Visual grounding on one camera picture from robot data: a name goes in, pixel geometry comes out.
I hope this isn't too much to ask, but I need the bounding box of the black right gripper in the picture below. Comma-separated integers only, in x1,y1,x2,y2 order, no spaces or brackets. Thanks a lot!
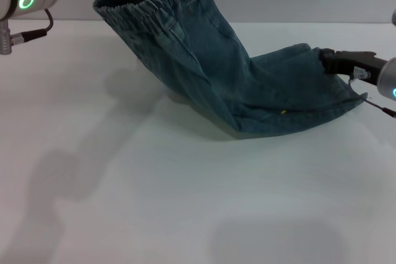
318,48,389,87

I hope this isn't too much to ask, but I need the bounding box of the blue denim shorts basketball print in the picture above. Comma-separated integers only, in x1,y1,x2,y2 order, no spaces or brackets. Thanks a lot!
92,0,369,138

